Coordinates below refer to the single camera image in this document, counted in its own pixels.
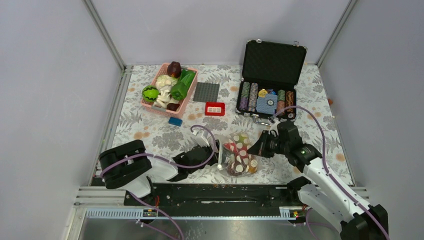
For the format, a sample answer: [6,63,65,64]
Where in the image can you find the green bok choy toy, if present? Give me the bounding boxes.
[179,69,197,89]

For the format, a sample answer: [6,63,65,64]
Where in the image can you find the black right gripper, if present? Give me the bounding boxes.
[247,130,290,159]

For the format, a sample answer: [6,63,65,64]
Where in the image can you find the blue lego brick near basket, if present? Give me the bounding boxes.
[168,117,183,127]

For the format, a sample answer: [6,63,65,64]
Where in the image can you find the pink plastic basket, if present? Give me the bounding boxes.
[140,62,198,119]

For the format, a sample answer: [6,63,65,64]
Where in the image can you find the dark purple plum toy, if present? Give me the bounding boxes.
[166,61,182,78]

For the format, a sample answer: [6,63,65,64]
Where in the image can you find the black poker chip case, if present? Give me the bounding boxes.
[235,39,308,122]

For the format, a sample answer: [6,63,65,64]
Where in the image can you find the dark eggplant toy in basket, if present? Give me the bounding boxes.
[167,103,180,112]

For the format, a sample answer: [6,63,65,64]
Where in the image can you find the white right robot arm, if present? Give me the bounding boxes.
[247,122,390,240]

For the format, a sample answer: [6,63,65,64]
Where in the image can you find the dark grey lego baseplate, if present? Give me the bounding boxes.
[193,82,220,103]

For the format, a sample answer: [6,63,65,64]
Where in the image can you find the clear zip top bag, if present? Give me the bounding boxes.
[217,132,259,177]

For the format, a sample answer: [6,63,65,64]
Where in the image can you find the red lego brick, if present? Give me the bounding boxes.
[204,102,226,117]

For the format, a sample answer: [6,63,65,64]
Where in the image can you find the white mushroom toy cluster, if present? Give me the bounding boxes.
[153,74,179,109]

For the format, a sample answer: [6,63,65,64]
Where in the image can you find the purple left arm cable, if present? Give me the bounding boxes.
[99,124,220,178]

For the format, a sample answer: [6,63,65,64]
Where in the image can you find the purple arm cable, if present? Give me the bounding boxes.
[99,124,220,178]
[271,105,392,240]

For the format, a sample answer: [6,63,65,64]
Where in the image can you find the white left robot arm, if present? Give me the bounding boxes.
[98,140,220,206]

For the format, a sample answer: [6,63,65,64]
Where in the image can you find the blue playing card deck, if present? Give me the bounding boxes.
[256,94,278,115]

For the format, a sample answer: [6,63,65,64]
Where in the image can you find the green watermelon toy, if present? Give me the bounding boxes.
[141,85,160,103]

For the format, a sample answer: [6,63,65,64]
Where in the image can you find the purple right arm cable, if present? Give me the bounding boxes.
[271,105,392,240]

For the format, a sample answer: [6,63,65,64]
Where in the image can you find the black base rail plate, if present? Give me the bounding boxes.
[142,183,303,217]

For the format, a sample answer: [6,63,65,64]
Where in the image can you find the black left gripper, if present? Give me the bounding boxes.
[188,140,236,175]

